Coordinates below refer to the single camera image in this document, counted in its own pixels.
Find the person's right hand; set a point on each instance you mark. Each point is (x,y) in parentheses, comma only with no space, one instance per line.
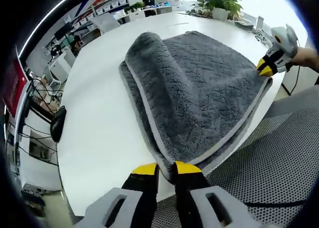
(306,57)

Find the green potted plant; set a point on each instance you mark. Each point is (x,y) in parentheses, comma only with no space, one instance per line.
(219,1)

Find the white upright device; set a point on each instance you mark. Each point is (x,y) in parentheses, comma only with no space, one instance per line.
(260,23)

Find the grey fluffy towel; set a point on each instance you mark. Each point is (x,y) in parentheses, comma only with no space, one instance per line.
(199,93)

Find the black mesh office chair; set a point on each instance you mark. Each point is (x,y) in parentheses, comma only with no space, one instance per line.
(274,168)

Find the small green desk plants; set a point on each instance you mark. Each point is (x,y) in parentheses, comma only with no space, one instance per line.
(134,7)

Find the black computer mouse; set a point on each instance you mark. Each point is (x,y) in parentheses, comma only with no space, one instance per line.
(58,123)

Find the white game controller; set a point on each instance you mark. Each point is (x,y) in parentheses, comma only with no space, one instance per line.
(263,36)

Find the black monitor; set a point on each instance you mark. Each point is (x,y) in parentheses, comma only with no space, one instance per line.
(63,31)

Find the red roll-up banner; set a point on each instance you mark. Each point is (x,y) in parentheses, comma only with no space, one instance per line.
(13,88)

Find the white office chair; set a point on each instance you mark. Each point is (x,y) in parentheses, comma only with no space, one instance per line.
(104,22)

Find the shelf with white boxes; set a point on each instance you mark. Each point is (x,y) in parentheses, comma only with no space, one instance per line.
(109,4)

